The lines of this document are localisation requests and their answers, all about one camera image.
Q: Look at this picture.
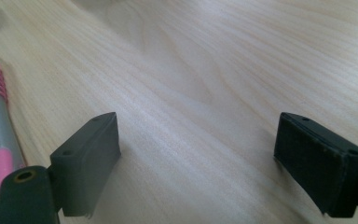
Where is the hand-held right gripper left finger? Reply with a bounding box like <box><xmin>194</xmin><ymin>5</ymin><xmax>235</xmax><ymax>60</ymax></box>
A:
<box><xmin>48</xmin><ymin>111</ymin><xmax>122</xmax><ymax>218</ymax></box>

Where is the pink and grey toothbrush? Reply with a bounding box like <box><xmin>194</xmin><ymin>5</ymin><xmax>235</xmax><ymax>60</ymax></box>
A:
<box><xmin>0</xmin><ymin>50</ymin><xmax>26</xmax><ymax>190</ymax></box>

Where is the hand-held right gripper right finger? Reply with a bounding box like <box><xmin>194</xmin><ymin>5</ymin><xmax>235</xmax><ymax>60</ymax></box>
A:
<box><xmin>273</xmin><ymin>112</ymin><xmax>358</xmax><ymax>218</ymax></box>

